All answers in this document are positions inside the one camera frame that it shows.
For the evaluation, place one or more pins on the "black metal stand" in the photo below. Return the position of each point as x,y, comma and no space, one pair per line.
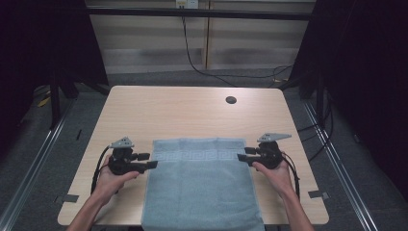
55,102

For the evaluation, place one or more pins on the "yellow item on floor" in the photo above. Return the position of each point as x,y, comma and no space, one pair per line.
44,102

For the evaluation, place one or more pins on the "grey tape strip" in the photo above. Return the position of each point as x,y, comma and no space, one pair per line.
319,194
67,198

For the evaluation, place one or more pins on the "black curtain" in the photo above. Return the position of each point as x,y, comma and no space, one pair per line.
32,48
369,80

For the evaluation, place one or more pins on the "light blue towel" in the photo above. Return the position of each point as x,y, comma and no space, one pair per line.
202,189

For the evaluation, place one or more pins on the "black horizontal bar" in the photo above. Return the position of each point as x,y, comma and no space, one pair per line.
198,13

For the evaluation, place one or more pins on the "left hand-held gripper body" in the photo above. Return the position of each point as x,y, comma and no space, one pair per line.
123,165

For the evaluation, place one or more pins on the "metal floor rail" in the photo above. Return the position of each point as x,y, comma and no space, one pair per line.
340,166
35,163

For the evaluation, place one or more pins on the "white wall outlet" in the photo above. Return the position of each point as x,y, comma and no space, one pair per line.
187,4

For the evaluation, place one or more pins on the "person's right hand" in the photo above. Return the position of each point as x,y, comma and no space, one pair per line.
279,178

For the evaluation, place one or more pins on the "person's left hand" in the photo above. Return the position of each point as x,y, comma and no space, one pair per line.
110,184

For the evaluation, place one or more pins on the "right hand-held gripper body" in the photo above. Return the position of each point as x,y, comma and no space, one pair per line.
271,155

